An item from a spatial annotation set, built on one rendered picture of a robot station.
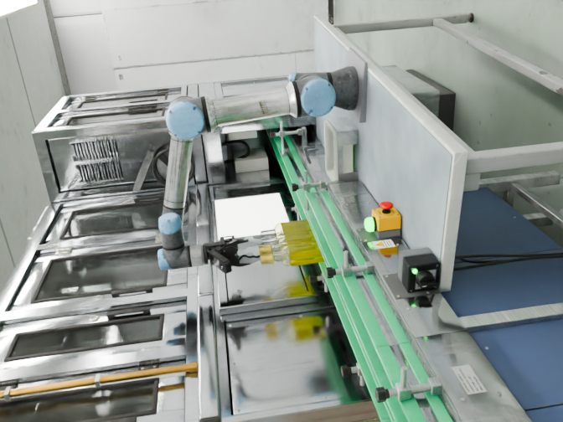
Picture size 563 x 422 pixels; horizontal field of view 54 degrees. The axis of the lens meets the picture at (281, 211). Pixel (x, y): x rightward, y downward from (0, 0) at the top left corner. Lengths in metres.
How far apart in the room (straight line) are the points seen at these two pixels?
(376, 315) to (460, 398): 0.33
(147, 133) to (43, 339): 1.22
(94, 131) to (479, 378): 2.17
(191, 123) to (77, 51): 4.42
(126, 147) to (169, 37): 2.74
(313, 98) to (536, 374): 1.00
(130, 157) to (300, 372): 1.61
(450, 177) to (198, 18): 4.38
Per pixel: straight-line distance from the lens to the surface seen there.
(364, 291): 1.48
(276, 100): 1.78
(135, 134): 2.87
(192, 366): 1.70
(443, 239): 1.41
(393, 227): 1.67
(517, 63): 2.16
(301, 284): 1.98
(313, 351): 1.75
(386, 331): 1.35
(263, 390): 1.64
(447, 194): 1.34
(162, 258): 1.94
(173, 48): 5.53
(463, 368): 1.24
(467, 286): 1.53
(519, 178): 2.16
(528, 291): 1.54
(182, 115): 1.75
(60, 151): 2.95
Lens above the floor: 1.26
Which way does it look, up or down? 6 degrees down
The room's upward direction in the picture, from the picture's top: 97 degrees counter-clockwise
